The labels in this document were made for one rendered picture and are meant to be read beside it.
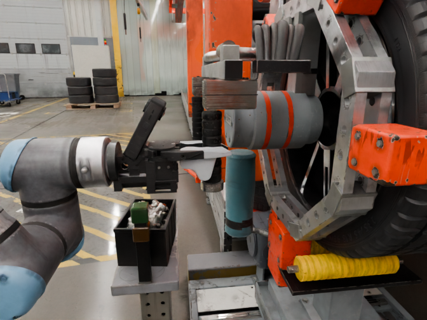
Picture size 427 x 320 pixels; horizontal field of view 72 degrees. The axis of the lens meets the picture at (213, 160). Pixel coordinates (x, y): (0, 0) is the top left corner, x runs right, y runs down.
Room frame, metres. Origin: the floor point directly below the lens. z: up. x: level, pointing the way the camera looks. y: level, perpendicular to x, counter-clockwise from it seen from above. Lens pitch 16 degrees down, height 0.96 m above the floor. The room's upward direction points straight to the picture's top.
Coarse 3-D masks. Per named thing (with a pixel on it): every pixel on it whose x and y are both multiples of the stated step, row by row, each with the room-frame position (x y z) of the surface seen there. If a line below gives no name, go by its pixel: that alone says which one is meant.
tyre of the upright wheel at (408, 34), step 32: (384, 0) 0.54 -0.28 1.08; (416, 0) 0.49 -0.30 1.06; (384, 32) 0.53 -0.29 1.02; (416, 32) 0.46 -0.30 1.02; (416, 64) 0.45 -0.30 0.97; (416, 96) 0.44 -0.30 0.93; (384, 192) 0.47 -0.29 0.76; (416, 192) 0.41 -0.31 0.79; (352, 224) 0.54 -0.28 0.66; (384, 224) 0.45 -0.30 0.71; (416, 224) 0.43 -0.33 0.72; (352, 256) 0.53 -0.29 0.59; (384, 256) 0.54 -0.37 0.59
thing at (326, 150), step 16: (368, 16) 0.59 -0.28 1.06; (320, 48) 0.89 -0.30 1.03; (384, 48) 0.53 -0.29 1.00; (320, 64) 0.93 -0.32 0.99; (320, 80) 0.80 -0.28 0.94; (336, 80) 0.74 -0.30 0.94; (320, 96) 0.78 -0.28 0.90; (336, 96) 0.77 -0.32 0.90; (336, 112) 0.76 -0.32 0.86; (336, 128) 0.75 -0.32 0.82; (320, 144) 0.75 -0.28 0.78; (288, 160) 0.90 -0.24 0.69; (304, 160) 0.90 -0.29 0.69; (320, 160) 0.78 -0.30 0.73; (304, 176) 0.86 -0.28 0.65; (320, 176) 0.86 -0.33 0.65; (304, 192) 0.79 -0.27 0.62; (320, 192) 0.80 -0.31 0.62
